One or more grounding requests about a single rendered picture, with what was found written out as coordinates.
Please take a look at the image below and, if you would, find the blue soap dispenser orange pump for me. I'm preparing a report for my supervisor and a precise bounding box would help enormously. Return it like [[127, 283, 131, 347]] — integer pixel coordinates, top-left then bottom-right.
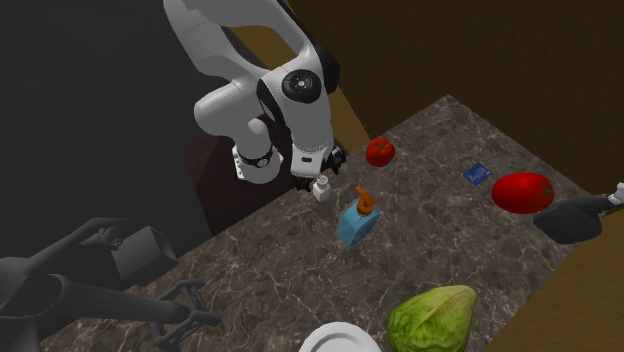
[[338, 185, 382, 249]]

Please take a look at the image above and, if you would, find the blue card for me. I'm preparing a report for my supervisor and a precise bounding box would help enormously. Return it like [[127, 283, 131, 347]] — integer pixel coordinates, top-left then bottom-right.
[[462, 162, 493, 187]]

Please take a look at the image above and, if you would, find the dark red robot stand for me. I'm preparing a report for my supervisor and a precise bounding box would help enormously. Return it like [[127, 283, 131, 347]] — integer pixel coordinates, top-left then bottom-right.
[[181, 116, 304, 238]]

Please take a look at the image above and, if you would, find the large red tomato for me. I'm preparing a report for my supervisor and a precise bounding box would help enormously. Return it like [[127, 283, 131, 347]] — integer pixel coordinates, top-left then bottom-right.
[[490, 171, 555, 216]]

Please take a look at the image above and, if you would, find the small white bottle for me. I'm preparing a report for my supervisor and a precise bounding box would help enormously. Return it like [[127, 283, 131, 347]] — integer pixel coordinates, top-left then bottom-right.
[[312, 174, 333, 203]]

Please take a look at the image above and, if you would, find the black pan with handle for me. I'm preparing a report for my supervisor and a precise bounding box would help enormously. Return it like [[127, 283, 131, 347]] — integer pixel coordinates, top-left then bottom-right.
[[532, 182, 624, 245]]

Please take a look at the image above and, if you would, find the small red tomato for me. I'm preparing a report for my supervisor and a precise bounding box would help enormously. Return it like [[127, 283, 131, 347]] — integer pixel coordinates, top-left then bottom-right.
[[365, 137, 397, 169]]

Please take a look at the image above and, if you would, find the green cabbage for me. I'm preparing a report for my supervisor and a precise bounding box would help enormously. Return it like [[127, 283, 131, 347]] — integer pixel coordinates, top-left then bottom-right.
[[386, 284, 478, 352]]

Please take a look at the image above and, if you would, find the white plate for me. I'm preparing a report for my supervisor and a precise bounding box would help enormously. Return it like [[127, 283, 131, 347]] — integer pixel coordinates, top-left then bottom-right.
[[297, 321, 383, 352]]

